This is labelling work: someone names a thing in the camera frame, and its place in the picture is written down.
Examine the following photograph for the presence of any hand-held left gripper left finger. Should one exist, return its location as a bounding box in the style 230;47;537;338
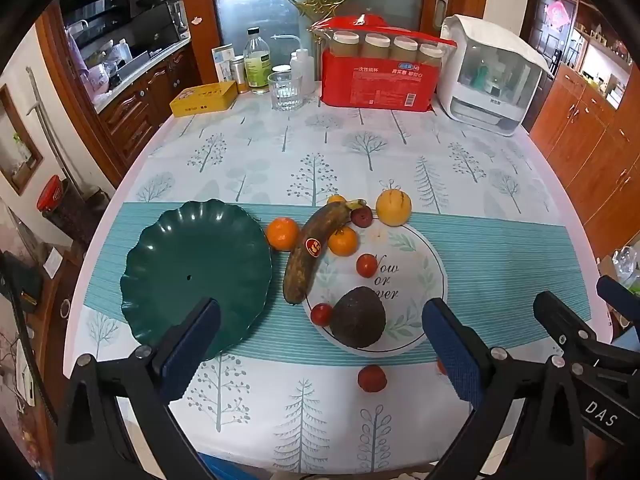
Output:
52;297;223;480

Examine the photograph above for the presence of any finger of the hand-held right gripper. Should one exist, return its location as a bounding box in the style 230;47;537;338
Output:
533;290;601;361
597;275;640;323

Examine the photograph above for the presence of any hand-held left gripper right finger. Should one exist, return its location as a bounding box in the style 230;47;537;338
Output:
421;297;586;480

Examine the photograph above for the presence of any dark green scalloped plate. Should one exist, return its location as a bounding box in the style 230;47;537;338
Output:
120;199;273;361

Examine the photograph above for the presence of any dark avocado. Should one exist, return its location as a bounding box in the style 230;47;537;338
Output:
329;286;387;349

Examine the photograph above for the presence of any large orange mandarin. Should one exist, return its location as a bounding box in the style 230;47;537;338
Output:
265;216;301;252

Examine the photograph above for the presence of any brown overripe banana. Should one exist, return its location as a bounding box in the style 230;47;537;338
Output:
283;199;367;305

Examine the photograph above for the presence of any yellow round citrus fruit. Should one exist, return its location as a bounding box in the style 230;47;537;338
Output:
375;187;413;227

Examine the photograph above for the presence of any wooden sideboard cabinet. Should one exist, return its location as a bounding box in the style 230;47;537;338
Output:
529;62;640;261

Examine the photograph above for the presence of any dark woven basket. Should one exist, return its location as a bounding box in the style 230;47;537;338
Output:
42;182;110;248

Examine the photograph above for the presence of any red lid container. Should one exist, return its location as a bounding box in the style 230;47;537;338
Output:
37;175;64;212

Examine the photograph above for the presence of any tree print tablecloth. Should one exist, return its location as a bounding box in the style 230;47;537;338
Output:
64;92;613;463

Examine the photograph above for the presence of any yellow tin box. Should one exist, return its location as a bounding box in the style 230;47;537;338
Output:
169;81;238;118

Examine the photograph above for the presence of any wooden kitchen cabinet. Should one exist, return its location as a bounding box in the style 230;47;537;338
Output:
97;45;202;173

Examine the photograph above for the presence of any white countertop appliance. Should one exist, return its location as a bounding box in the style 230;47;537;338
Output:
437;15;550;137

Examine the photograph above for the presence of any clear drinking glass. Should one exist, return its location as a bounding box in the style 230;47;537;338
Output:
268;71;304;112

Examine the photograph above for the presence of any red paper cup package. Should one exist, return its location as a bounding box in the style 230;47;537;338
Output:
320;22;457;113

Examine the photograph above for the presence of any small gold can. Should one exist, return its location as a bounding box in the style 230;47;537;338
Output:
230;56;248;94

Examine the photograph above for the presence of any white and blue carton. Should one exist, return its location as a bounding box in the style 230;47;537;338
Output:
211;44;236;83

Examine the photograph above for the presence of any glass bottle green label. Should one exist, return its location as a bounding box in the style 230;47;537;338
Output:
243;27;275;95

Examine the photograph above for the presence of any white squeeze bottle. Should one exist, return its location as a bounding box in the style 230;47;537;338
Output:
272;34;316;95

